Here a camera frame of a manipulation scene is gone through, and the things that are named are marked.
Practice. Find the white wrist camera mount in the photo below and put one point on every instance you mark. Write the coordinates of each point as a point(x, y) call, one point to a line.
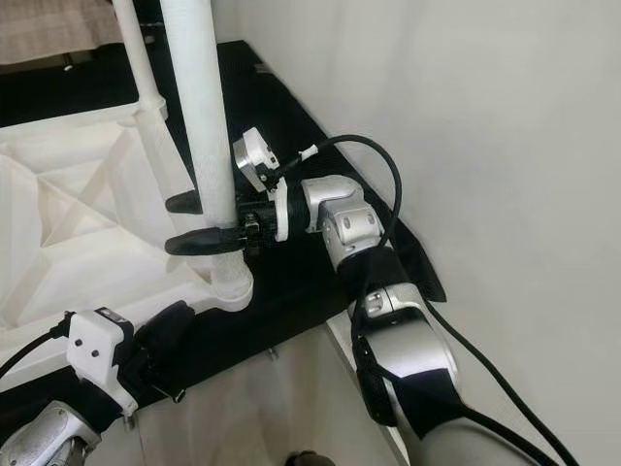
point(97, 349)
point(257, 155)

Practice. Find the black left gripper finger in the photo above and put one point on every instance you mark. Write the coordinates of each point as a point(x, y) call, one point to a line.
point(170, 323)

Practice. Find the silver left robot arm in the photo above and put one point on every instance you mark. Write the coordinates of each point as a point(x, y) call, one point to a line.
point(49, 442)

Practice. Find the pink tablecloth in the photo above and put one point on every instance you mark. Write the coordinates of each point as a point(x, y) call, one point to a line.
point(58, 29)

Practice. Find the white plastic children table top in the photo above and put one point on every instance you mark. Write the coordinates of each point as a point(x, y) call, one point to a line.
point(97, 243)

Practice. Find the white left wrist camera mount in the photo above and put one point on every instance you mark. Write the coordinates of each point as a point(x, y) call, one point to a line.
point(97, 349)

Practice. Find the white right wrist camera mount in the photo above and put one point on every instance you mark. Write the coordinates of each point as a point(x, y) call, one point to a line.
point(257, 155)

